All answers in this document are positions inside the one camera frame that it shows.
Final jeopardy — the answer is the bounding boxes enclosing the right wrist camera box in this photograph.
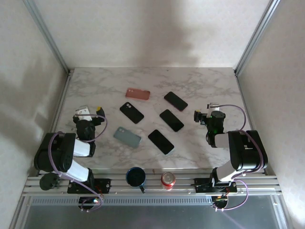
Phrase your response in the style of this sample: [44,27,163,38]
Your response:
[206,102,221,112]

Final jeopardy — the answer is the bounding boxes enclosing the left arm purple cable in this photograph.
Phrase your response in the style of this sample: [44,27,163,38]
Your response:
[47,114,109,213]

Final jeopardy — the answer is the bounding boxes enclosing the grey-blue phone case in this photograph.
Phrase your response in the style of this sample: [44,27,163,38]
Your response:
[112,126,143,149]

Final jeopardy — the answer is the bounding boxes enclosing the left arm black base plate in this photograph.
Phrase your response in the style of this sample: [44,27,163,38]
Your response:
[67,178,112,194]

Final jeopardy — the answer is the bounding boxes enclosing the aluminium rail bed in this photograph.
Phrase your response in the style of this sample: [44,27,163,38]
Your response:
[22,168,281,198]

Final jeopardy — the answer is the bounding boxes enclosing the black phone case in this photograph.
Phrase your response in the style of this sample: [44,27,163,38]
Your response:
[119,102,145,125]

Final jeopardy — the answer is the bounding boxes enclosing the dark blue mug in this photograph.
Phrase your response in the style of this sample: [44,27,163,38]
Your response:
[125,167,147,194]

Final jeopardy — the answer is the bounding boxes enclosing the red drink can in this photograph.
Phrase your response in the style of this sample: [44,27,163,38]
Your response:
[161,171,176,191]

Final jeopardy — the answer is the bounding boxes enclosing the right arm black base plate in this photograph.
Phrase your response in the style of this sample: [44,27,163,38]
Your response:
[194,177,238,194]

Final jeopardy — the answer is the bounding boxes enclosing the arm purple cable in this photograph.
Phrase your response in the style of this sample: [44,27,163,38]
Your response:
[214,104,265,212]
[47,114,109,213]

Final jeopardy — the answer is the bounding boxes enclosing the grey metal panel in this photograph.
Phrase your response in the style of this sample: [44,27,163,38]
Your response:
[9,194,295,229]

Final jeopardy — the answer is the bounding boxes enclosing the black phone with pale-blue edge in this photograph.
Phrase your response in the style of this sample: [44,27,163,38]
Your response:
[147,129,175,156]

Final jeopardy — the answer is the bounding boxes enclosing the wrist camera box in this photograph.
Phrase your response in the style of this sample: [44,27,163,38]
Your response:
[75,105,93,121]
[206,102,221,112]

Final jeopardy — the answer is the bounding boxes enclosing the perforated grey cable duct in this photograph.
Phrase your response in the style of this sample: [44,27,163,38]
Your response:
[30,197,213,206]

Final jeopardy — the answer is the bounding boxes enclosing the small black controller board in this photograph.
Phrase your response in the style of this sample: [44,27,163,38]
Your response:
[78,196,101,208]
[211,195,229,208]

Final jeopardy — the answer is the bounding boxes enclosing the pink phone case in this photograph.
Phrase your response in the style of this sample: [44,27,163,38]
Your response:
[125,87,151,102]

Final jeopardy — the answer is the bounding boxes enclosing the aluminium side rail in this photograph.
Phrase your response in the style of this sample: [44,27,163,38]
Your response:
[37,73,72,177]

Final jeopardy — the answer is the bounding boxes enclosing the aluminium frame post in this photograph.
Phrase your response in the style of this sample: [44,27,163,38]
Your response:
[234,0,283,77]
[22,0,73,77]

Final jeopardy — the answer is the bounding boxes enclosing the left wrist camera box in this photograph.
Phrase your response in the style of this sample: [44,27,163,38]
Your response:
[75,105,93,121]

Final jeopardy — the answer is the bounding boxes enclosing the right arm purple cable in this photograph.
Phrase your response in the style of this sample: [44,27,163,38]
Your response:
[214,104,265,212]

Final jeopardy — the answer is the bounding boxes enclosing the black round plug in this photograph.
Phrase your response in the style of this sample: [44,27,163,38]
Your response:
[39,173,60,191]

